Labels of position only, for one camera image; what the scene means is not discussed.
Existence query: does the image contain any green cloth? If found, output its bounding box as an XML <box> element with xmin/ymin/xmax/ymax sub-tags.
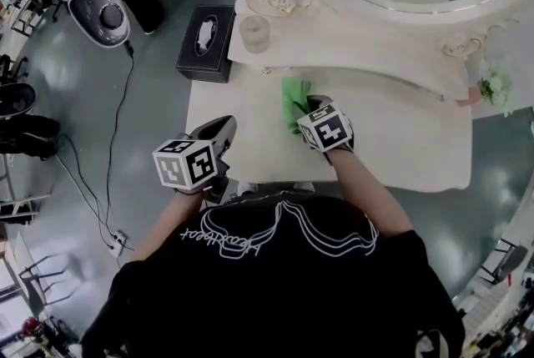
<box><xmin>281</xmin><ymin>77</ymin><xmax>313</xmax><ymax>136</ymax></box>

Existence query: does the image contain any black tissue box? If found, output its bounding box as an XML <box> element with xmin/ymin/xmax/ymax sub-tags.
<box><xmin>175</xmin><ymin>5</ymin><xmax>236</xmax><ymax>83</ymax></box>

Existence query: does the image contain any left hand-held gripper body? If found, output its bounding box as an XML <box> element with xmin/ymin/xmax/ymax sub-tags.
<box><xmin>152</xmin><ymin>114</ymin><xmax>238</xmax><ymax>205</ymax></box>

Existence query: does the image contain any clear glass jar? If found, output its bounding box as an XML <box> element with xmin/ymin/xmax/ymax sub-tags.
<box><xmin>239</xmin><ymin>14</ymin><xmax>271</xmax><ymax>54</ymax></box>

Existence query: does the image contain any white raised vanity shelf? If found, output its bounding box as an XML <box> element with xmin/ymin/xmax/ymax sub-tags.
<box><xmin>227</xmin><ymin>0</ymin><xmax>474</xmax><ymax>107</ymax></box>

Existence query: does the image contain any white tabletop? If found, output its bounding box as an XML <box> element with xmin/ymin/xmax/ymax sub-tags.
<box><xmin>184</xmin><ymin>64</ymin><xmax>474</xmax><ymax>194</ymax></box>

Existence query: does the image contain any black office chair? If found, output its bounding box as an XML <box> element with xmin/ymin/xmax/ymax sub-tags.
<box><xmin>0</xmin><ymin>55</ymin><xmax>38</xmax><ymax>118</ymax></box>

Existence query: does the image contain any person's right forearm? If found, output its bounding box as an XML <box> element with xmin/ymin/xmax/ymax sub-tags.
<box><xmin>324</xmin><ymin>144</ymin><xmax>415</xmax><ymax>237</ymax></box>

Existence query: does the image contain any person's left forearm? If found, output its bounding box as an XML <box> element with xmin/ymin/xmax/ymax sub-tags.
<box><xmin>130</xmin><ymin>188</ymin><xmax>209</xmax><ymax>264</ymax></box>

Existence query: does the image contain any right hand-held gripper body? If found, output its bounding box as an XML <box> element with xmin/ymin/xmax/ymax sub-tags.
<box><xmin>295</xmin><ymin>94</ymin><xmax>355</xmax><ymax>154</ymax></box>

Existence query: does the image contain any white flower bouquet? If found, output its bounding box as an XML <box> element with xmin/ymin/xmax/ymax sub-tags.
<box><xmin>477</xmin><ymin>63</ymin><xmax>516</xmax><ymax>118</ymax></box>

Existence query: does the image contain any grey metal chair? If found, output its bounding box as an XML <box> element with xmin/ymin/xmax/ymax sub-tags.
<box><xmin>18</xmin><ymin>254</ymin><xmax>84</xmax><ymax>318</ymax></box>
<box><xmin>475</xmin><ymin>238</ymin><xmax>529</xmax><ymax>286</ymax></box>

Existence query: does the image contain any black power cable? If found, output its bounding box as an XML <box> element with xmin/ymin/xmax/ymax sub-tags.
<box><xmin>53</xmin><ymin>39</ymin><xmax>136</xmax><ymax>252</ymax></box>

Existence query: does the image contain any person's black printed t-shirt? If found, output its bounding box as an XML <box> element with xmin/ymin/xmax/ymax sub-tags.
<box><xmin>79</xmin><ymin>189</ymin><xmax>466</xmax><ymax>358</ymax></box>

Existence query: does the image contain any white power strip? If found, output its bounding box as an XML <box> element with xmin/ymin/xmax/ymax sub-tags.
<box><xmin>108</xmin><ymin>229</ymin><xmax>127</xmax><ymax>258</ymax></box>

